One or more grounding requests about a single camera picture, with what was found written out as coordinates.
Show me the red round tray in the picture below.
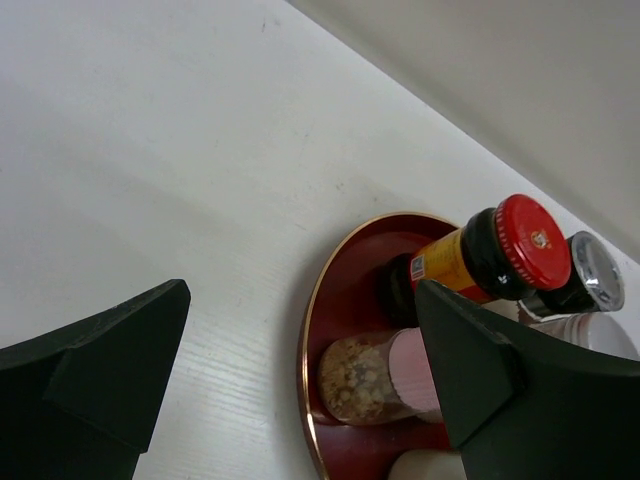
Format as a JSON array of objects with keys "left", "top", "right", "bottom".
[{"left": 296, "top": 212, "right": 456, "bottom": 479}]

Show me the pink lid spice shaker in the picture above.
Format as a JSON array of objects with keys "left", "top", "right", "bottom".
[{"left": 317, "top": 328, "right": 443, "bottom": 426}]

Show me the black top grinder bottle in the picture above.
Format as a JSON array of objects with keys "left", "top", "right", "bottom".
[{"left": 519, "top": 231, "right": 625, "bottom": 318}]

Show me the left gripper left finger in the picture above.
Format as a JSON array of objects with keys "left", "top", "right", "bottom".
[{"left": 1, "top": 279, "right": 191, "bottom": 479}]

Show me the silver lid tall jar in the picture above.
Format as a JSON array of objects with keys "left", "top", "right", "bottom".
[{"left": 530, "top": 312, "right": 639, "bottom": 361}]

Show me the red lid chili sauce jar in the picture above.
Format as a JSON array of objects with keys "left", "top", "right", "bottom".
[{"left": 377, "top": 193, "right": 571, "bottom": 325}]

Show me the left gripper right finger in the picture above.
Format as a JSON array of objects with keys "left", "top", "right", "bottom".
[{"left": 415, "top": 280, "right": 639, "bottom": 479}]

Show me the black pump white bottle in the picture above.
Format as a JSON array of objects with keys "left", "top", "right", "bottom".
[{"left": 387, "top": 449, "right": 467, "bottom": 480}]

